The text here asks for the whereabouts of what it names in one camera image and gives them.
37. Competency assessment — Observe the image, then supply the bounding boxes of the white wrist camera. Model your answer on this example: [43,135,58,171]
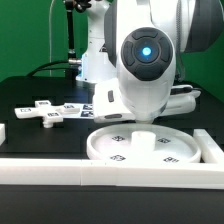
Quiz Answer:
[161,84,201,116]

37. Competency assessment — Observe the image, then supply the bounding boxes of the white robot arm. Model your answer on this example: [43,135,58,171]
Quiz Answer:
[74,0,224,122]

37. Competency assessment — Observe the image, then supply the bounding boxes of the white cross table base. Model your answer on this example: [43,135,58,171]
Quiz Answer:
[14,100,80,128]

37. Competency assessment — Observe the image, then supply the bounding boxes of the white marker sheet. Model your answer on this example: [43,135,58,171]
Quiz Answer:
[66,103,93,119]

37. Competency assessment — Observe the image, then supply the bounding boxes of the white fence bar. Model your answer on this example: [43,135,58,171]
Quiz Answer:
[0,158,224,189]
[193,129,224,165]

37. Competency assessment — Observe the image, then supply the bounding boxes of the white left fence block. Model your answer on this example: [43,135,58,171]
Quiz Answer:
[0,123,6,146]

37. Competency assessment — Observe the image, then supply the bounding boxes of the grey cable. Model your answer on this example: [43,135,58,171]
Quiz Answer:
[48,0,58,78]

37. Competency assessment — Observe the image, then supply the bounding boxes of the white round table top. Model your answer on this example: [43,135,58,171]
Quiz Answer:
[86,123,201,164]

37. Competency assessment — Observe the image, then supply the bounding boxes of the black cables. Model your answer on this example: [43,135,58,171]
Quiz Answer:
[26,59,83,78]

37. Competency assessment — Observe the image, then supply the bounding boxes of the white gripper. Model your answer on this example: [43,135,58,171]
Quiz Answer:
[92,79,198,124]

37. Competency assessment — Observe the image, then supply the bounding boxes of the black camera stand pole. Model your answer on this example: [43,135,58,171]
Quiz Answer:
[63,0,91,62]

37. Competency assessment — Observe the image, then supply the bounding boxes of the white right fence bar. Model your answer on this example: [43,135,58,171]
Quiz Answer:
[193,129,224,165]

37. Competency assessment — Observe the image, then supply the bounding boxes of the white front fence bar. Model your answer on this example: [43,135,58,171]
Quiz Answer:
[0,158,224,189]

